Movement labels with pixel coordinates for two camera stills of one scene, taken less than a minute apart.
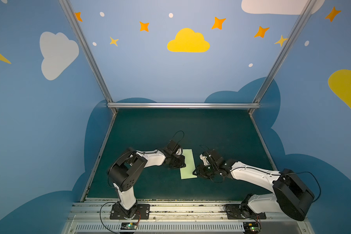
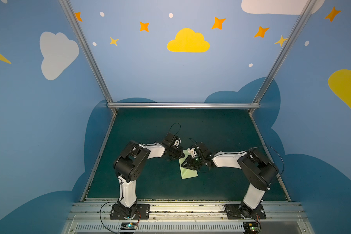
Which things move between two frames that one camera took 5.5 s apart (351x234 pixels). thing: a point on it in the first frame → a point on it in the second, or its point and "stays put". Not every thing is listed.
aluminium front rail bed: (176, 218) stays put
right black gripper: (203, 168) → (193, 162)
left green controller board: (128, 225) stays put
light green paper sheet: (186, 172) stays put
